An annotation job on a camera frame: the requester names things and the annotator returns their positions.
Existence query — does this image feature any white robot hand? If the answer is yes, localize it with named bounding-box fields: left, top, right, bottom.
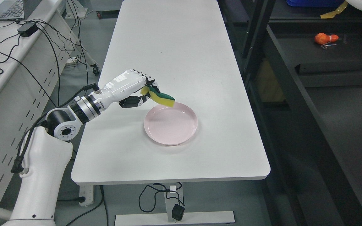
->
left=95, top=70, right=161, bottom=109

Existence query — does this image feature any green yellow sponge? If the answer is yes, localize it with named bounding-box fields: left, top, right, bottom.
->
left=140, top=86, right=175, bottom=107

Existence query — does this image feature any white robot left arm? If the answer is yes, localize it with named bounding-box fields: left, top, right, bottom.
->
left=5, top=70, right=160, bottom=226

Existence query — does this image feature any dark metal shelf rack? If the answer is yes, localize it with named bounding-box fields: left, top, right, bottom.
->
left=218, top=0, right=362, bottom=226

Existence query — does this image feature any pink round plate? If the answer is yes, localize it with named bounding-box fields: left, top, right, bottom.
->
left=144, top=102, right=198, bottom=146

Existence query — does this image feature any white long table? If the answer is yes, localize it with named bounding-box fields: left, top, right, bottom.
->
left=71, top=0, right=271, bottom=185

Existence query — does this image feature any white power strip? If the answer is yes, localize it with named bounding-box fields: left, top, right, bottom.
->
left=79, top=185, right=95, bottom=207

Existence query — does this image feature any white side desk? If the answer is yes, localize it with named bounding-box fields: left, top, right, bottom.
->
left=0, top=22, right=68, bottom=202

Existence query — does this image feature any black power adapter under table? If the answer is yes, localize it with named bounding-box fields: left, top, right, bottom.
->
left=171, top=204, right=185, bottom=221

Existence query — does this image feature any black power brick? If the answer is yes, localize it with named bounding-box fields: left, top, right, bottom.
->
left=17, top=21, right=39, bottom=37

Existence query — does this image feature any grey laptop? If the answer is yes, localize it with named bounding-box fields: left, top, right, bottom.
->
left=0, top=0, right=41, bottom=21

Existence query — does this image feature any blue plastic bin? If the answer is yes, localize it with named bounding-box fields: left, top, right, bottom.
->
left=286, top=0, right=344, bottom=8

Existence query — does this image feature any orange plastic object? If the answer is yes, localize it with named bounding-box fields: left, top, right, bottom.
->
left=314, top=33, right=339, bottom=45

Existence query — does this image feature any yellow tape strip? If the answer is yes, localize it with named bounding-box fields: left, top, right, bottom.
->
left=320, top=1, right=348, bottom=19

